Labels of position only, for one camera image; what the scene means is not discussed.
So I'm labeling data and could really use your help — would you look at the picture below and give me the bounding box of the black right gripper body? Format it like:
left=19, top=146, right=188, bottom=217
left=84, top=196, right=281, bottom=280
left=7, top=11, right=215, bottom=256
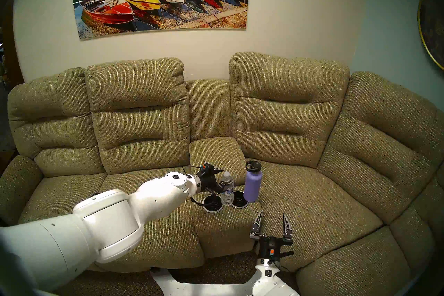
left=250, top=232, right=294, bottom=263

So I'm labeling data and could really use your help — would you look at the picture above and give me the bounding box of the black metal-rimmed cup holder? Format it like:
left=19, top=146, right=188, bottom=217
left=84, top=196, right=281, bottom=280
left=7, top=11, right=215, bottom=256
left=202, top=194, right=224, bottom=213
left=231, top=191, right=249, bottom=209

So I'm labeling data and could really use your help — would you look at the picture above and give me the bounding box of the white robot torso base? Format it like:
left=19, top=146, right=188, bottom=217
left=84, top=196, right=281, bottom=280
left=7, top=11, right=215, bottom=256
left=150, top=268, right=264, bottom=296

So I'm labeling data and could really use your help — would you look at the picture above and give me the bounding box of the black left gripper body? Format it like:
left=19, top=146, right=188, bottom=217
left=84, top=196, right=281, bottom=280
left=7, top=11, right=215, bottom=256
left=196, top=163, right=222, bottom=195

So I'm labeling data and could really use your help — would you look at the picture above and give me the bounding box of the clear plastic water bottle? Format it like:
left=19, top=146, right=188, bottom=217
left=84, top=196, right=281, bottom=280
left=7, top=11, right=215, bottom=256
left=220, top=171, right=234, bottom=206

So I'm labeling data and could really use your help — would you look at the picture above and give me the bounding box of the olive sofa console armrest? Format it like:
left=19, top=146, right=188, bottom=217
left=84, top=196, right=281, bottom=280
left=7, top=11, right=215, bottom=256
left=189, top=137, right=247, bottom=192

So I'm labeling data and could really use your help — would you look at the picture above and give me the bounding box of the olive green fabric sofa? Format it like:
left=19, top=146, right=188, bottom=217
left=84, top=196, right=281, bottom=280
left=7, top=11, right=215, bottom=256
left=0, top=52, right=444, bottom=296

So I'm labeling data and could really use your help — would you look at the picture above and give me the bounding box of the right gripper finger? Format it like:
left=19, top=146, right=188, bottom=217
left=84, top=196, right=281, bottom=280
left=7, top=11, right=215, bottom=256
left=282, top=213, right=294, bottom=239
left=250, top=211, right=263, bottom=237

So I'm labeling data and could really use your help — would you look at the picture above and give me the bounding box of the purple metal flask bottle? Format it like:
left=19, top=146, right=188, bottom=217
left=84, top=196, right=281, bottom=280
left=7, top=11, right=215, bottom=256
left=244, top=160, right=263, bottom=203

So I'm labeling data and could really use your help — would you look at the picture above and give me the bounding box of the round gold-rimmed wall clock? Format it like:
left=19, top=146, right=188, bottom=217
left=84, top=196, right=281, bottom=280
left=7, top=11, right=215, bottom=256
left=417, top=0, right=444, bottom=71

